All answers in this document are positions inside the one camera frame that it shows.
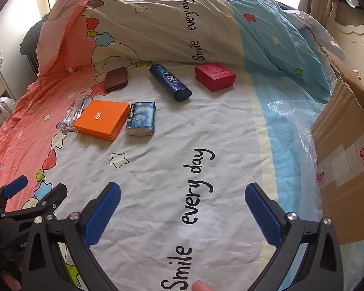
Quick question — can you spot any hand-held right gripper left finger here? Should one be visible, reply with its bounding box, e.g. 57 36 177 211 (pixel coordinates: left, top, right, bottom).
21 182 122 291

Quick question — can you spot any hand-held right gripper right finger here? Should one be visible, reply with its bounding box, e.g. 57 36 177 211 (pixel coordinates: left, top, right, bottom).
245 183 344 291

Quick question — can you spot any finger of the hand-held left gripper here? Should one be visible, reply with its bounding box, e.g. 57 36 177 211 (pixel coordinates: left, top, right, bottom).
0 175 28 216
0 183 68 228

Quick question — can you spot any orange cardboard box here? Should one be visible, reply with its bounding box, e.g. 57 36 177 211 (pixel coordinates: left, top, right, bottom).
73 99 131 142

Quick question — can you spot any blue swirl print tissue pack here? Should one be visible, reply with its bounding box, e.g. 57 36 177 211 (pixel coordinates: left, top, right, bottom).
126 101 156 137

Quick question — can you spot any person's right hand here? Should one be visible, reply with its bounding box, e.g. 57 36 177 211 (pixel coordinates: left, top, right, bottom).
190 280 214 291

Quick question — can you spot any clear plastic wrapped item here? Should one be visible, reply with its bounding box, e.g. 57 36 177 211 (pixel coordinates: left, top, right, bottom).
0 97 16 146

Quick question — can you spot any clear cotton swab packet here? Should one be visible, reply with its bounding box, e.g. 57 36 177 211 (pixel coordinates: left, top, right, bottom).
61 96 93 131

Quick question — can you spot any clear plastic bag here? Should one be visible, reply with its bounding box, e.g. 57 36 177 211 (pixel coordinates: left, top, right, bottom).
255 27 349 228

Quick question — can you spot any printed star bedsheet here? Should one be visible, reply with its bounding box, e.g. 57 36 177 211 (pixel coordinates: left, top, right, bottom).
0 57 331 291

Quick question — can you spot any brown cardboard box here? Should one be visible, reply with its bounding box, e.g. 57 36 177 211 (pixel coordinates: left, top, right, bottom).
309 45 364 246

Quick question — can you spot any brown leather wallet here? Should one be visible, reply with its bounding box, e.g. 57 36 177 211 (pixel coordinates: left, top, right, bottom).
105 69 128 93

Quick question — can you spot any dark chair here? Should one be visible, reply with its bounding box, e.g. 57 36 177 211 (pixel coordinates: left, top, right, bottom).
20 15 49 73

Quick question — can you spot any dark blue bottle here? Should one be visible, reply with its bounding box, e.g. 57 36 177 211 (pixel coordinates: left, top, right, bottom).
149 64 192 103

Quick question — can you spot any red square box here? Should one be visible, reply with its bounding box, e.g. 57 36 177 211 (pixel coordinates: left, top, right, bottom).
195 62 237 93

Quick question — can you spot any printed star quilt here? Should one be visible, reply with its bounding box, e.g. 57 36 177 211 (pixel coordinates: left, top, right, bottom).
36 0 346 104

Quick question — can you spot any cream carved wooden panel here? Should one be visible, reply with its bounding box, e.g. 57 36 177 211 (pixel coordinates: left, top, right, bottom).
334 6 364 76

